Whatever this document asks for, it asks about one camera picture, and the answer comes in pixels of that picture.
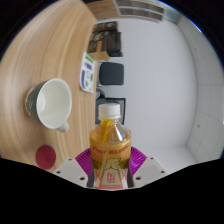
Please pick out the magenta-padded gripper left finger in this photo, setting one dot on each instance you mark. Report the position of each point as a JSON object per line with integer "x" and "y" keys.
{"x": 71, "y": 171}

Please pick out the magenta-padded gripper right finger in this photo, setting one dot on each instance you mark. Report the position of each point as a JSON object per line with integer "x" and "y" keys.
{"x": 150, "y": 170}

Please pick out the yellow drink bottle white cap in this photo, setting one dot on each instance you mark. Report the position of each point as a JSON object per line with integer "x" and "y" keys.
{"x": 110, "y": 146}

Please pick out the flat round red coaster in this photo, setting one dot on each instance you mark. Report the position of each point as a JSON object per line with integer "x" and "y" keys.
{"x": 45, "y": 157}

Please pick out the green and white mug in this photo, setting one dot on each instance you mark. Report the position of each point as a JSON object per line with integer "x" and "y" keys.
{"x": 53, "y": 104}

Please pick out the white and green leaflet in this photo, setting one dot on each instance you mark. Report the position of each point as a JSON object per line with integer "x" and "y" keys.
{"x": 87, "y": 71}

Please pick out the black office chair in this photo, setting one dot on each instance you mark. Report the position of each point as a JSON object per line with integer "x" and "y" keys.
{"x": 111, "y": 73}

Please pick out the wooden shelf cabinet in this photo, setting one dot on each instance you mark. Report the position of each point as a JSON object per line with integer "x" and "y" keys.
{"x": 133, "y": 10}

